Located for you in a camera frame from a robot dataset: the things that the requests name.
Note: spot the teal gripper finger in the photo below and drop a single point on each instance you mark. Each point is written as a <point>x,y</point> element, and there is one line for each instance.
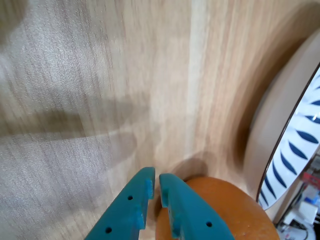
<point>120,215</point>
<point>192,215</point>

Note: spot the small white box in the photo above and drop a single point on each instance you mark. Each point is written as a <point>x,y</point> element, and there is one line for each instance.
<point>306,210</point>

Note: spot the large orange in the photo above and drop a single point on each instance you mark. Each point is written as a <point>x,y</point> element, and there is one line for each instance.
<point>240,215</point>

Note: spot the white plate blue leaf pattern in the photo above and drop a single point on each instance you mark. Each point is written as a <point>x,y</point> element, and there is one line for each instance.
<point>302,125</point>

